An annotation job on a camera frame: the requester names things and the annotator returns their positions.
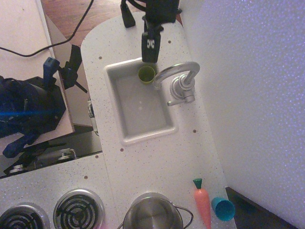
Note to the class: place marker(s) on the grey toy sink basin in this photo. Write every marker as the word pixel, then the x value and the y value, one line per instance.
pixel 140 111

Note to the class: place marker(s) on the teal plastic cup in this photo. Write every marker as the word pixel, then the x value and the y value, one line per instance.
pixel 223 208

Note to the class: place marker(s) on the blue clamp upper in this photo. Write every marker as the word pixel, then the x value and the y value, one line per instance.
pixel 50 67

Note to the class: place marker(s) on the middle stove burner coil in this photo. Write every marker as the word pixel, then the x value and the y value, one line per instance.
pixel 79 209

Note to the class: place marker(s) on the orange toy carrot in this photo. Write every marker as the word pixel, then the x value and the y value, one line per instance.
pixel 202 200

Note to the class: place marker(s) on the blue clamp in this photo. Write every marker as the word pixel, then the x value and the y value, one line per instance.
pixel 16 147
pixel 50 67

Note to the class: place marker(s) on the silver toy faucet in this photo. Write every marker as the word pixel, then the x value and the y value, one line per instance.
pixel 181 87

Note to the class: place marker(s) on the black bracket on counter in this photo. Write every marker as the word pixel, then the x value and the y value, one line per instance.
pixel 127 17

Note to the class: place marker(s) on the green plastic cup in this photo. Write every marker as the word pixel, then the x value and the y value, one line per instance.
pixel 146 75

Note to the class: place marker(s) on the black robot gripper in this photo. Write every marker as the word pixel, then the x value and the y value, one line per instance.
pixel 157 13

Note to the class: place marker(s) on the stainless steel pot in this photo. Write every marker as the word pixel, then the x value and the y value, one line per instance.
pixel 153 210

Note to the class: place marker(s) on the left stove burner coil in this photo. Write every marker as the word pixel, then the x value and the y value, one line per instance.
pixel 24 216

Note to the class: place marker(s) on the stove burner coil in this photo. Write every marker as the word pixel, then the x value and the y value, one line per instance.
pixel 24 216
pixel 79 209

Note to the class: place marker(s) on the blue clamp lower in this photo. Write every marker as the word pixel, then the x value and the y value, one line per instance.
pixel 16 147

